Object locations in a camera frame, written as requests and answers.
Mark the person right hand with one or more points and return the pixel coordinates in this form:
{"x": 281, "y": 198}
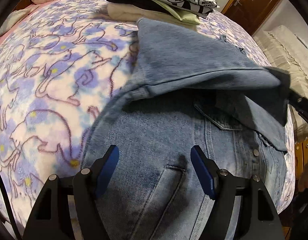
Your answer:
{"x": 303, "y": 181}

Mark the blue denim jacket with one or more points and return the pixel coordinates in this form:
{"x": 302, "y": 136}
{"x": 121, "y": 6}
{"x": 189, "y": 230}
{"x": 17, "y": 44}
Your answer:
{"x": 186, "y": 89}

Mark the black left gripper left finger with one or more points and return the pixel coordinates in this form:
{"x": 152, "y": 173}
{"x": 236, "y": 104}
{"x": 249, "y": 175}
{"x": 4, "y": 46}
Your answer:
{"x": 63, "y": 201}

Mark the orange wooden drawer cabinet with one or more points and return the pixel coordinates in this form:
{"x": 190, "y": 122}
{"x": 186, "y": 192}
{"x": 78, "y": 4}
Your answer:
{"x": 301, "y": 157}

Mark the beige folded garment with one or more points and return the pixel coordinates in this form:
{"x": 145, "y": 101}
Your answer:
{"x": 130, "y": 13}

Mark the purple cat print bed blanket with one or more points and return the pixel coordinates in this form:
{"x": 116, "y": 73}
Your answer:
{"x": 58, "y": 69}

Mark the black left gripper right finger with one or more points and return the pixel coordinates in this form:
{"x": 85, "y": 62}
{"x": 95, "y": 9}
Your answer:
{"x": 245, "y": 201}

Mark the brown wooden door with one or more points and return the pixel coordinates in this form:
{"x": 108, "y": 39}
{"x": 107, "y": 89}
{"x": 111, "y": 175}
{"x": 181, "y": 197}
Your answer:
{"x": 249, "y": 14}

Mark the light green folded garment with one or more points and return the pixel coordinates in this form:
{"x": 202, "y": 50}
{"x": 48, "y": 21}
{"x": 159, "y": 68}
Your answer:
{"x": 181, "y": 15}

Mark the beige ruffled cloth cover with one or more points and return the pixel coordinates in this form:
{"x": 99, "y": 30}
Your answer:
{"x": 284, "y": 50}

